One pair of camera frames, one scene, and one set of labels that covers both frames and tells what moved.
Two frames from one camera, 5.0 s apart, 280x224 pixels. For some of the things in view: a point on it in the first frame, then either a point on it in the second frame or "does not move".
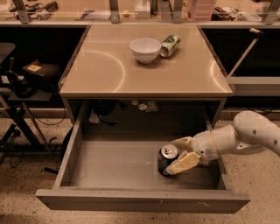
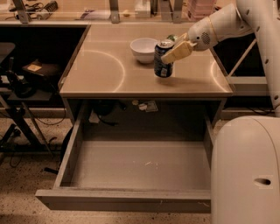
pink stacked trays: [201, 10] does not move
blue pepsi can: [167, 154] to [163, 69]
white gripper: [205, 146] to [200, 37]
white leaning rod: [248, 50] does not move
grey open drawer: [105, 171] does not move
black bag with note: [41, 75] does not move
